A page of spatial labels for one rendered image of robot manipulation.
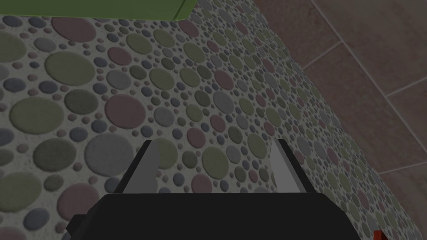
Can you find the green cabinet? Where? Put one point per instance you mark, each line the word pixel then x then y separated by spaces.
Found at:
pixel 100 8

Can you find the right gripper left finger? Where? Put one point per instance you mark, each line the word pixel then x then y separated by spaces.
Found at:
pixel 141 173

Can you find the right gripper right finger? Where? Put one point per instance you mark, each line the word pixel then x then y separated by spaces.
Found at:
pixel 289 171

